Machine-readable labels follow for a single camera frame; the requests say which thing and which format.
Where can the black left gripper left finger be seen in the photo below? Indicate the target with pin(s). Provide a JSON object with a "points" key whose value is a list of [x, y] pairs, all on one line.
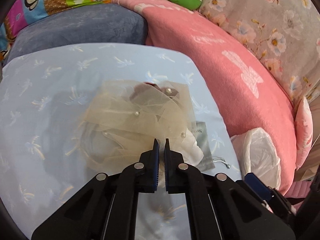
{"points": [[106, 207]]}

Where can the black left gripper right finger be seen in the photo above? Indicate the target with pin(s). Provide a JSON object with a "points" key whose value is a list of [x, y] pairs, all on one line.
{"points": [[218, 207]]}

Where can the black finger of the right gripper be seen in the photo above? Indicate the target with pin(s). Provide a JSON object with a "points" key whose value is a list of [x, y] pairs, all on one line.
{"points": [[279, 205]]}

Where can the cream tulle veil with pearls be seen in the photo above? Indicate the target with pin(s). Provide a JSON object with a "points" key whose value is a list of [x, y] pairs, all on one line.
{"points": [[126, 117]]}

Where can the white plastic trash bag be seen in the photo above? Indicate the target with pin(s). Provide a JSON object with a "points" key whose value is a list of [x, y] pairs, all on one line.
{"points": [[256, 153]]}

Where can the pink quilted jacket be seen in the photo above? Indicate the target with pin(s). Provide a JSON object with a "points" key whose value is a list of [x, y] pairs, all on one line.
{"points": [[298, 191]]}

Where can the pink printed small pillow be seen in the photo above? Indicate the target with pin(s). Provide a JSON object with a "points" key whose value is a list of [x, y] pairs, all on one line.
{"points": [[304, 132]]}

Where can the pink blanket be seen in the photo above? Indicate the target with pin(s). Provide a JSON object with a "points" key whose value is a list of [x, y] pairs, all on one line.
{"points": [[246, 94]]}

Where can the light blue palm-print pillow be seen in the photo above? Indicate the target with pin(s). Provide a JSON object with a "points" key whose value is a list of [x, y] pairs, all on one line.
{"points": [[43, 99]]}

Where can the floral grey bedsheet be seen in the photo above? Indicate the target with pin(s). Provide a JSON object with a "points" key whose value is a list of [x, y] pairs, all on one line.
{"points": [[282, 34]]}

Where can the blue-grey plush pillow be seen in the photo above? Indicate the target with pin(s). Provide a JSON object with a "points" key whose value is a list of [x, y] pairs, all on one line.
{"points": [[99, 23]]}

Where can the grey drawstring pouch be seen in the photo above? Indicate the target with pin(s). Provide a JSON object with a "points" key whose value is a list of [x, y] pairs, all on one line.
{"points": [[208, 148]]}

